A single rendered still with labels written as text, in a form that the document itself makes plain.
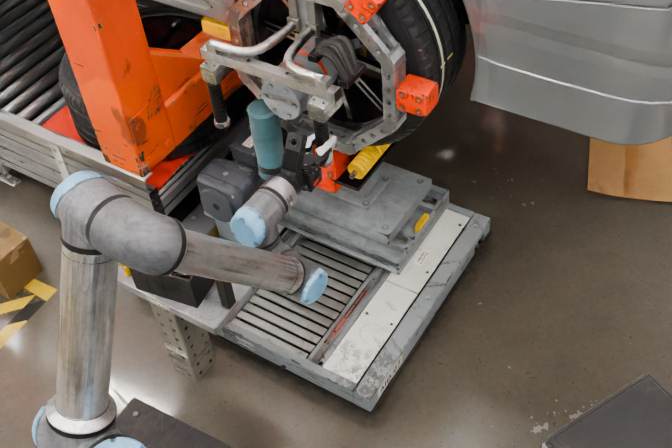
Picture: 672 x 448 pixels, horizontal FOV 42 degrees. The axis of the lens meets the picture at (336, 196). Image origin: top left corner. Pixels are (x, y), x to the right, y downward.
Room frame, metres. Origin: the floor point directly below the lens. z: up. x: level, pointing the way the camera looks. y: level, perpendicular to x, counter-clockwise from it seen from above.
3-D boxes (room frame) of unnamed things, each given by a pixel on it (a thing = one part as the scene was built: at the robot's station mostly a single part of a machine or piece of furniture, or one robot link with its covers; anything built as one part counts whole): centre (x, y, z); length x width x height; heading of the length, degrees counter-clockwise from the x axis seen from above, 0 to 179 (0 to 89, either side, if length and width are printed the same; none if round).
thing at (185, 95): (2.32, 0.39, 0.69); 0.52 x 0.17 x 0.35; 144
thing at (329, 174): (2.00, 0.00, 0.48); 0.16 x 0.12 x 0.17; 144
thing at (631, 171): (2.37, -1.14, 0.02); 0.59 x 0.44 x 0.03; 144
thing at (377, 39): (1.97, 0.02, 0.85); 0.54 x 0.07 x 0.54; 54
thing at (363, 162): (1.98, -0.14, 0.51); 0.29 x 0.06 x 0.06; 144
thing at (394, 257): (2.10, -0.08, 0.13); 0.50 x 0.36 x 0.10; 54
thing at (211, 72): (1.90, 0.28, 0.93); 0.09 x 0.05 x 0.05; 144
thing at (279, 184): (1.51, 0.14, 0.81); 0.10 x 0.05 x 0.09; 54
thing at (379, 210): (2.10, -0.08, 0.32); 0.40 x 0.30 x 0.28; 54
